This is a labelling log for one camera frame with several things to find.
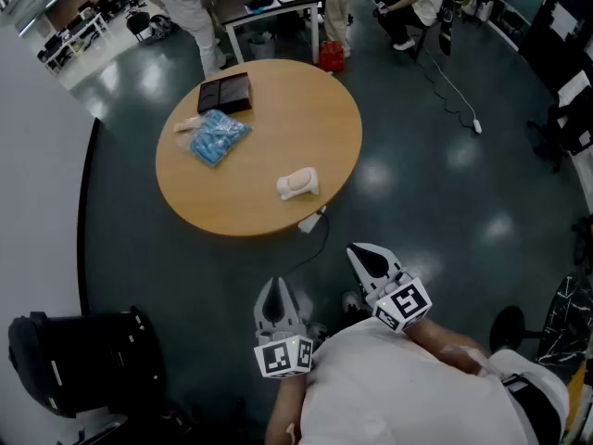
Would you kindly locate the white office desk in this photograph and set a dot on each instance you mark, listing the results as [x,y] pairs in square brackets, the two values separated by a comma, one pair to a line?
[88,23]

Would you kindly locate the black office chair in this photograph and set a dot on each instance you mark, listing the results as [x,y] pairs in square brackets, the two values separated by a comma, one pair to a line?
[138,23]
[556,137]

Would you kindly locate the clear bag of blue items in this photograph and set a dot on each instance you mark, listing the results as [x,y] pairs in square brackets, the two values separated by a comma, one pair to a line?
[215,139]

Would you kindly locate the person's white shirt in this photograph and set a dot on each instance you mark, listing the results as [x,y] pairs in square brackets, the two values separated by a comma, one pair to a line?
[394,387]

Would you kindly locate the black-topped desk with white legs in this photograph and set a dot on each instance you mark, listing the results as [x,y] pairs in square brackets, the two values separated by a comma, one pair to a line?
[278,9]

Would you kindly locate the white plastic holder with oval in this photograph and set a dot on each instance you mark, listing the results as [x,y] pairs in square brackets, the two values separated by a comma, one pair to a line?
[287,195]

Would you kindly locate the person's left forearm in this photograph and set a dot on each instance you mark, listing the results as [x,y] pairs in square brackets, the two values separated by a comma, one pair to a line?
[282,410]

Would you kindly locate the black compartment tray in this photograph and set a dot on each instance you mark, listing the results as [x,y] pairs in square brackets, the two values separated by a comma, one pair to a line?
[231,91]

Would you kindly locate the red bag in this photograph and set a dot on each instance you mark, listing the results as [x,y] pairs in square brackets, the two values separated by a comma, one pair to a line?
[331,56]

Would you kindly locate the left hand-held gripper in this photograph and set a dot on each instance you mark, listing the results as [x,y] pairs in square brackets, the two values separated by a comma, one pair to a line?
[282,357]

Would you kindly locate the black and green bag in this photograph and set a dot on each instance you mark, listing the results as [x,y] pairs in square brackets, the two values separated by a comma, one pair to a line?
[445,26]

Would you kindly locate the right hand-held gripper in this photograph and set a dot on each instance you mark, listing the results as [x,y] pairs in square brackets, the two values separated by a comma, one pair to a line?
[403,304]

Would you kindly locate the black marble table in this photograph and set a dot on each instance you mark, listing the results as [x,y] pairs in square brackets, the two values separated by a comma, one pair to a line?
[570,322]

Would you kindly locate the person's right forearm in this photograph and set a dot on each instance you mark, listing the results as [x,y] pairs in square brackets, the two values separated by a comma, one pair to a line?
[445,341]

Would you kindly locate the black round stool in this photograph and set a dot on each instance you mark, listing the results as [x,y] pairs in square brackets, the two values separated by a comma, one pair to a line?
[509,327]

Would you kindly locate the beige egg-shaped object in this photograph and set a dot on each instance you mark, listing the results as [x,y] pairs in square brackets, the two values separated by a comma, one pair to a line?
[299,180]

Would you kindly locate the grey waste bin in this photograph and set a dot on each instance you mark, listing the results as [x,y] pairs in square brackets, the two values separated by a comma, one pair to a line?
[261,49]

